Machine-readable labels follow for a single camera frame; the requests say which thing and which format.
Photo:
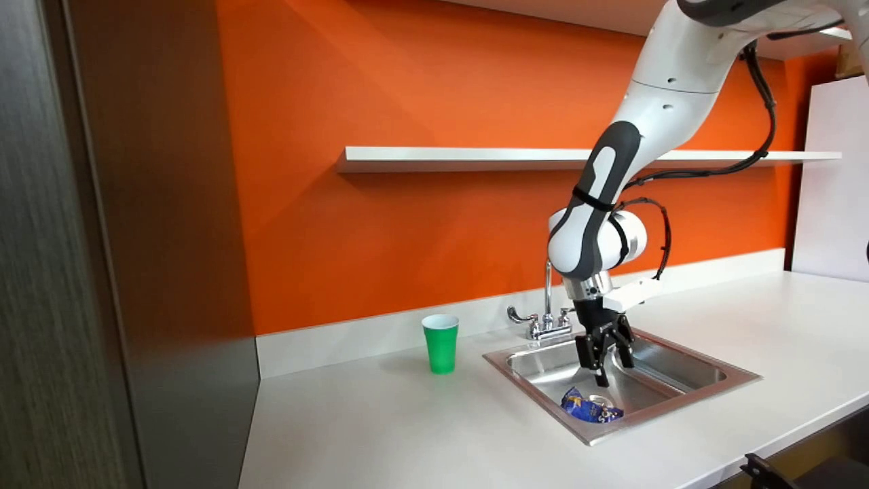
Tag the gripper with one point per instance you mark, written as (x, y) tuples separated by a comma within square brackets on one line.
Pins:
[(593, 316)]

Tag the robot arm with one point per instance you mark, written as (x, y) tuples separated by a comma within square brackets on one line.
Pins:
[(669, 88)]

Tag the stainless steel sink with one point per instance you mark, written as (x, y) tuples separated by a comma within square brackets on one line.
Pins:
[(679, 380)]

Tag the blue chip packet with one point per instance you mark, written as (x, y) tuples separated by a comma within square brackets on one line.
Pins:
[(584, 407)]

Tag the chrome tap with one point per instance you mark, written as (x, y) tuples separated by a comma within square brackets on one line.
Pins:
[(547, 319)]

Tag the green plastic cup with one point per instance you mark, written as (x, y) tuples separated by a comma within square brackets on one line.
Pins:
[(441, 346)]

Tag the black chair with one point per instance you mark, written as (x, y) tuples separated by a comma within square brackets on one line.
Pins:
[(828, 475)]

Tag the white board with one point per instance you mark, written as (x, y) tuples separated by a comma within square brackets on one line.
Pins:
[(835, 190)]

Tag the tall grey cabinet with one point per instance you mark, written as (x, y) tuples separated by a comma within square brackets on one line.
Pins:
[(136, 272)]

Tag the white wall shelf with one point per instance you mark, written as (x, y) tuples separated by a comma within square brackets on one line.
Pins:
[(475, 158)]

